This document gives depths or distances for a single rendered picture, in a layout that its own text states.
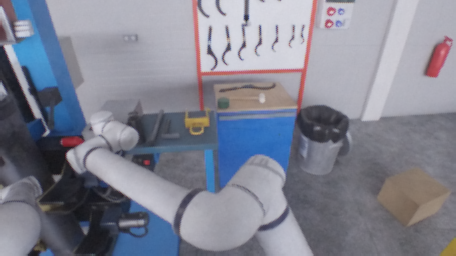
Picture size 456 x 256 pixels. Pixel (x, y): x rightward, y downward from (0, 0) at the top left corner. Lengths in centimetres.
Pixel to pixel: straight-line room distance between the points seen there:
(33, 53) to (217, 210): 142
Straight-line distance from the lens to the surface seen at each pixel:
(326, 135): 246
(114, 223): 179
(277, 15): 303
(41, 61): 167
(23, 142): 144
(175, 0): 294
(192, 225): 52
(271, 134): 221
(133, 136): 93
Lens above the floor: 190
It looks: 30 degrees down
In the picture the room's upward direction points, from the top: 1 degrees counter-clockwise
